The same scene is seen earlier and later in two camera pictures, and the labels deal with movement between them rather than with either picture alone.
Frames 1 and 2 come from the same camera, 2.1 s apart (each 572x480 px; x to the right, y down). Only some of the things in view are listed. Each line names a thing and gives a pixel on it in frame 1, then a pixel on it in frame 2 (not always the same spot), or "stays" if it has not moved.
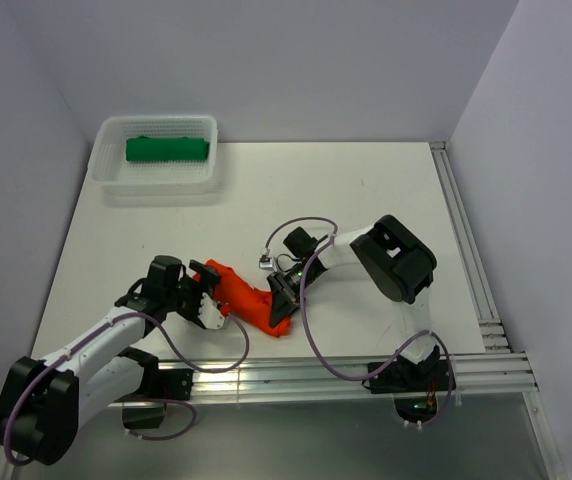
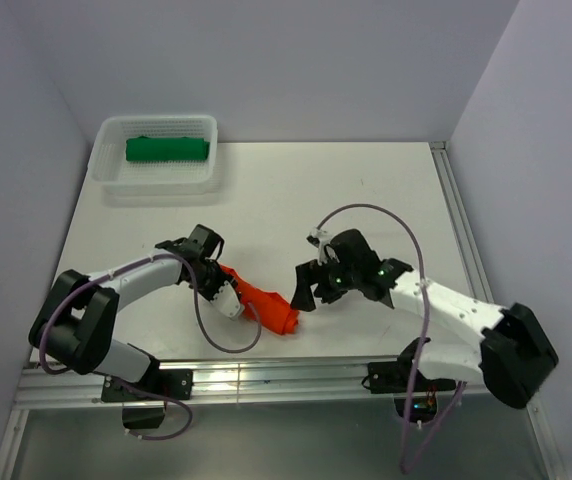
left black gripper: [208, 280] → [222, 277]
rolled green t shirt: [166, 149] stays
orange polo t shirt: [246, 302] stays
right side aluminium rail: [492, 332] stays
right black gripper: [284, 302] → [307, 275]
